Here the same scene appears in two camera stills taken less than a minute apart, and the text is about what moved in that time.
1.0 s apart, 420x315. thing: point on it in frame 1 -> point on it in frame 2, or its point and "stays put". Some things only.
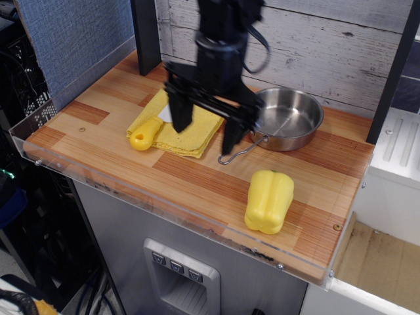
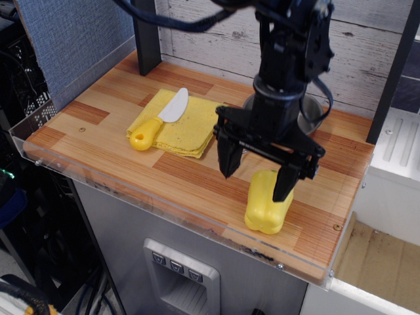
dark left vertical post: (146, 35) stays put
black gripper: (217, 81) -> (270, 130)
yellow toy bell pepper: (270, 199) stays put
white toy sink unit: (378, 272) stays put
